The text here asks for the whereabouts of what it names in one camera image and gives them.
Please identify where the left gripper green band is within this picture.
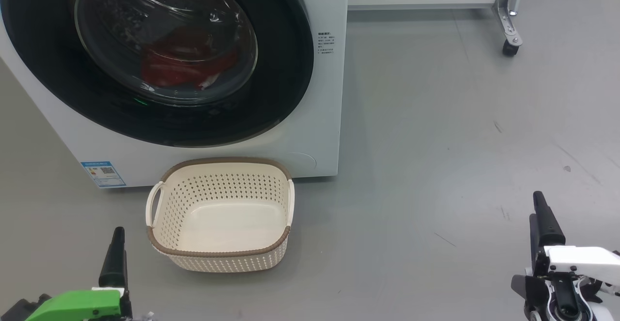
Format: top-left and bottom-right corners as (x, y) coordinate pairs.
(23, 226), (133, 321)

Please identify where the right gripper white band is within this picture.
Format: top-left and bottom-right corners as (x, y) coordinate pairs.
(511, 191), (620, 321)

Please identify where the red clothing item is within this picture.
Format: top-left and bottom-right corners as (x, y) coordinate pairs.
(140, 30), (241, 92)

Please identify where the round black washing machine door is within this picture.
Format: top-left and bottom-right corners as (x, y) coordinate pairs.
(0, 0), (316, 148)

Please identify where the cream perforated laundry basket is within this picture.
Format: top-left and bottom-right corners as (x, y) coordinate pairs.
(145, 157), (295, 274)

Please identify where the white front-load washing machine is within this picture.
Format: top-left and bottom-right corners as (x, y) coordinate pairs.
(0, 0), (350, 189)

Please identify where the blue energy label sticker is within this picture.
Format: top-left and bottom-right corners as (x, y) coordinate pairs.
(80, 161), (127, 189)

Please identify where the metal caster bracket with wheel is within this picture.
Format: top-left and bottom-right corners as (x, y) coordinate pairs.
(493, 0), (527, 57)

